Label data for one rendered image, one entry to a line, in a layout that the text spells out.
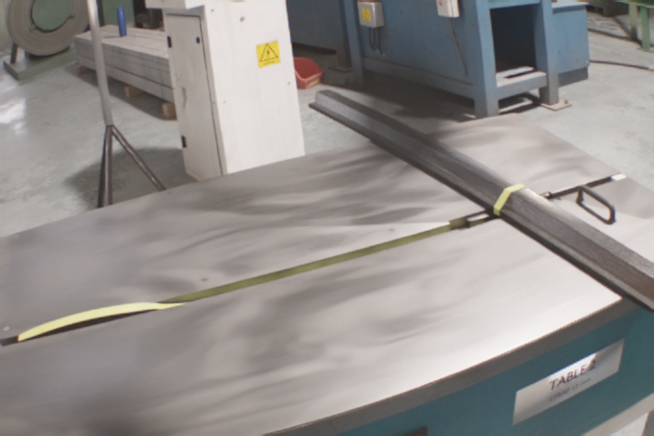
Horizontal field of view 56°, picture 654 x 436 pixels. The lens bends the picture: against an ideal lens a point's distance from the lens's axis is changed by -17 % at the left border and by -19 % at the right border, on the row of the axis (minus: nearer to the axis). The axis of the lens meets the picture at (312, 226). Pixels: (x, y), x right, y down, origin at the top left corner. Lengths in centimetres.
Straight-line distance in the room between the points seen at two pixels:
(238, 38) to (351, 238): 190
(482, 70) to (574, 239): 256
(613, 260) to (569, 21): 348
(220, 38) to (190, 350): 204
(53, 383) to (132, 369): 9
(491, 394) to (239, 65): 217
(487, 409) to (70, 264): 54
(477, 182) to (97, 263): 49
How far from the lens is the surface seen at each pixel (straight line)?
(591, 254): 76
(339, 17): 453
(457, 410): 65
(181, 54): 290
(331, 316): 70
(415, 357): 63
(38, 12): 754
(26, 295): 87
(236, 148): 275
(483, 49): 327
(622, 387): 82
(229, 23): 264
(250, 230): 88
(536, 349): 66
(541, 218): 82
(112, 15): 765
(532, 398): 70
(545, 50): 367
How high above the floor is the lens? 112
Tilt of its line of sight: 26 degrees down
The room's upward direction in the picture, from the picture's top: 7 degrees counter-clockwise
